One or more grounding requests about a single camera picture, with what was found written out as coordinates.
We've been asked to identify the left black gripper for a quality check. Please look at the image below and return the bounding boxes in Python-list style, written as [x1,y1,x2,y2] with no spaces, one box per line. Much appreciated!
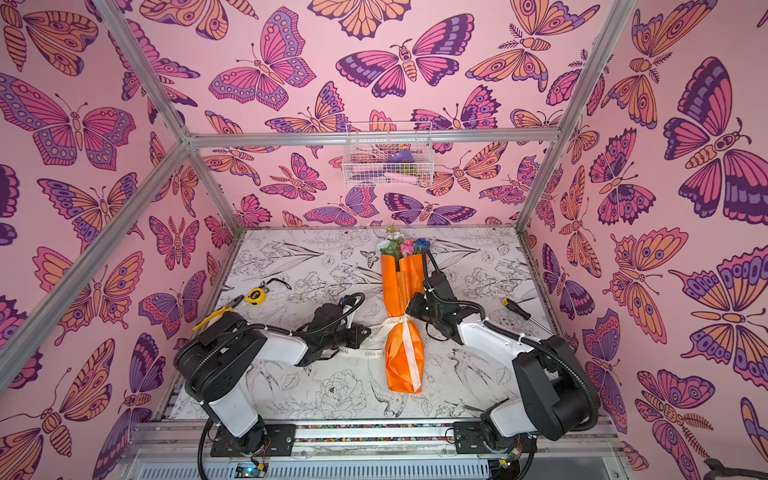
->
[320,322,374,352]

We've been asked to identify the orange wrapping paper sheet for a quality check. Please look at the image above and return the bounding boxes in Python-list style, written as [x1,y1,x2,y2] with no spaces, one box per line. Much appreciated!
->
[381,255,425,394]

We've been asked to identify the white ribbon bundle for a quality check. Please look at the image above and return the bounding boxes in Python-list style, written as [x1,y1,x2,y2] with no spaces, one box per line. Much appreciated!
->
[340,315,425,394]

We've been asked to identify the blue fake flower stem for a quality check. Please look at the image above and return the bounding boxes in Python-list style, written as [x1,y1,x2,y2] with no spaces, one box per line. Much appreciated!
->
[413,238,431,254]

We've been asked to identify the pink fake rose stem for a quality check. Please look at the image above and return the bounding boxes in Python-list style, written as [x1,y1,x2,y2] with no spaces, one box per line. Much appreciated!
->
[400,239,415,257]

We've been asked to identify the white fake flower stem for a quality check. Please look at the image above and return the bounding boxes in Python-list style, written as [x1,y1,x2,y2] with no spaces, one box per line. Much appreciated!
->
[377,226,406,260]

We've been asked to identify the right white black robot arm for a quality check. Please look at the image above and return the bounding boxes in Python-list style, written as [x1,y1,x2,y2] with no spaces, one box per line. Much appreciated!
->
[407,272,601,451]

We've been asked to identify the yellow tape measure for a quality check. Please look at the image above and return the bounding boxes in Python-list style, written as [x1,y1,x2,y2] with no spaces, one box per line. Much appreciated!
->
[244,277,292,305]

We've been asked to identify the green circuit board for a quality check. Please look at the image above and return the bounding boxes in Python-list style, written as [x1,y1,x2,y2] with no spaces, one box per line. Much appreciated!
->
[234,462,268,479]

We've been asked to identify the black handled screwdriver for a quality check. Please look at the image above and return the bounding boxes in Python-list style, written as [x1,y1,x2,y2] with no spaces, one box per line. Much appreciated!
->
[498,298,579,352]

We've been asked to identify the yellow handled tool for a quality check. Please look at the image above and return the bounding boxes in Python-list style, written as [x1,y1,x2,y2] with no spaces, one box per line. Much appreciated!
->
[192,295,245,332]

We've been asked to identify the white wire wall basket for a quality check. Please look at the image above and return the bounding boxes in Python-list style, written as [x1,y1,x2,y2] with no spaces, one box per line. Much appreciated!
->
[340,120,435,188]

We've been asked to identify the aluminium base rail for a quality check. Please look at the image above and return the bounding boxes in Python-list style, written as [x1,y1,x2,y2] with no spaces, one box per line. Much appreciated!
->
[115,419,633,479]

